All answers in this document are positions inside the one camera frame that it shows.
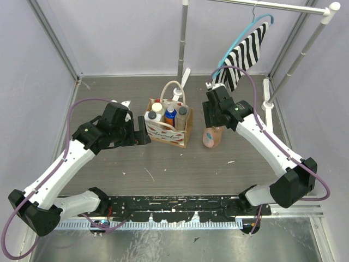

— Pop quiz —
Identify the pink cap lotion bottle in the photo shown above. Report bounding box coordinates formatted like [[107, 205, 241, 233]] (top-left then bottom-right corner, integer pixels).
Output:
[[202, 127, 223, 148]]

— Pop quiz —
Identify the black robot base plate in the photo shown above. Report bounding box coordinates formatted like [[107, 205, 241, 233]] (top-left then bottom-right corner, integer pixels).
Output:
[[79, 194, 273, 223]]

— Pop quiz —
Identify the metal clothes rack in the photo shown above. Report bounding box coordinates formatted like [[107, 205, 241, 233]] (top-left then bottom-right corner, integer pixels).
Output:
[[177, 1, 341, 131]]

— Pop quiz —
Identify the black white striped cloth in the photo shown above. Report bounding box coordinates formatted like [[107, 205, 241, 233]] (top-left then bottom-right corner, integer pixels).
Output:
[[212, 22, 269, 91]]

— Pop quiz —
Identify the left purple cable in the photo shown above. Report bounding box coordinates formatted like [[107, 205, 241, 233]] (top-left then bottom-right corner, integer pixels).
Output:
[[0, 98, 118, 260]]

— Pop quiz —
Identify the blue clothes hanger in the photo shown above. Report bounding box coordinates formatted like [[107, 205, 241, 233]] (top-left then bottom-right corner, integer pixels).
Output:
[[218, 14, 274, 68]]

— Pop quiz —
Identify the purple cable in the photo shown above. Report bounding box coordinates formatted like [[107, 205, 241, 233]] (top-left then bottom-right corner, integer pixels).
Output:
[[206, 65, 330, 238], [0, 98, 118, 260]]

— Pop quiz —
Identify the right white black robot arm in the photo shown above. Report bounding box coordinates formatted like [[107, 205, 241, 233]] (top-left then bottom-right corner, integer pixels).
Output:
[[202, 84, 317, 215]]

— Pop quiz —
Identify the blue cap orange bottle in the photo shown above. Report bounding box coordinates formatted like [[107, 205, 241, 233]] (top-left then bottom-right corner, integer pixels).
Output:
[[165, 106, 177, 127]]

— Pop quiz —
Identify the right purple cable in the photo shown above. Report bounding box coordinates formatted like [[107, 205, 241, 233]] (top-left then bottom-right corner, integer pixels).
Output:
[[206, 65, 330, 238]]

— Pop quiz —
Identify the cream cap bottle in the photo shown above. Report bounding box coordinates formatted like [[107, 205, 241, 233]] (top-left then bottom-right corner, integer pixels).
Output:
[[151, 102, 165, 115]]

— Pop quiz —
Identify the clear bottle grey cap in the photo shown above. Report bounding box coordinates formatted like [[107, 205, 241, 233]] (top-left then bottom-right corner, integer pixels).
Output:
[[174, 106, 189, 130]]

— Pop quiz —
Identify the white bottle grey cap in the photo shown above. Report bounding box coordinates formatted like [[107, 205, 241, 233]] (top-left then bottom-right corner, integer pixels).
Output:
[[144, 111, 163, 128]]

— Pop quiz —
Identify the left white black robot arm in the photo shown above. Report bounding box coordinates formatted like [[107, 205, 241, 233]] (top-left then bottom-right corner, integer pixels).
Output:
[[8, 101, 151, 236]]

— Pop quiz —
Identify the slotted cable duct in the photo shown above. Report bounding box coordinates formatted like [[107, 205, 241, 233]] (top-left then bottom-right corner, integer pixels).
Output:
[[56, 218, 243, 230]]

